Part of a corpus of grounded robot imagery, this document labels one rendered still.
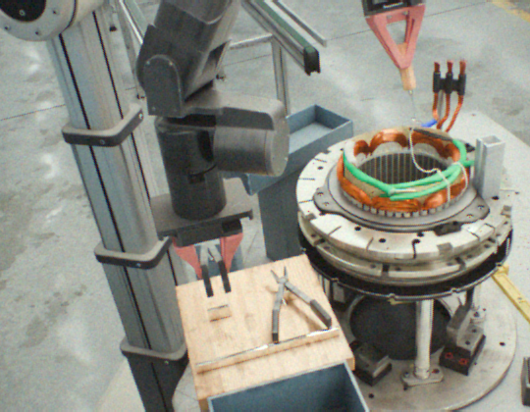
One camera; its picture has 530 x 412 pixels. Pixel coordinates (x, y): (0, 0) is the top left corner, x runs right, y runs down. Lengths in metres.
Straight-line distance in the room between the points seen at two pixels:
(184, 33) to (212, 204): 0.18
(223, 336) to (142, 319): 0.52
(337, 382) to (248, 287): 0.18
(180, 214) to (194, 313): 0.23
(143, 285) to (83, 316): 1.28
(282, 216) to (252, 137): 0.65
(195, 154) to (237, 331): 0.29
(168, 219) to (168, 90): 0.15
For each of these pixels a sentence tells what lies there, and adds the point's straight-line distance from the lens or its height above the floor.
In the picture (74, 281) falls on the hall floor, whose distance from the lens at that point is 2.72.
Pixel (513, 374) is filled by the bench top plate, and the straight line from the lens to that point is 1.18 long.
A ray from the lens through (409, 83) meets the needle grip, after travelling 0.90.
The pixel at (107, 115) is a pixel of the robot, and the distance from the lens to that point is 1.10.
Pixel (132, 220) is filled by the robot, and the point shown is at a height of 1.00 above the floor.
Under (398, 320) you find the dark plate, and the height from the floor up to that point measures 0.78.
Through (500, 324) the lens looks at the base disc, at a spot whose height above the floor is 0.80.
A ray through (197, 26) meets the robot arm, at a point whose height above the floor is 1.48.
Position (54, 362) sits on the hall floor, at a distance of 2.43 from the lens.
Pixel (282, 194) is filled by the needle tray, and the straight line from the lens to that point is 1.22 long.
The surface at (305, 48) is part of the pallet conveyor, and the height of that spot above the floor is 0.76.
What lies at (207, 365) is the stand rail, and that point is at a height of 1.08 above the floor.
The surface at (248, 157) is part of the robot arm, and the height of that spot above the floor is 1.36.
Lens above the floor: 1.68
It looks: 36 degrees down
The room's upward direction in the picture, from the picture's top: 8 degrees counter-clockwise
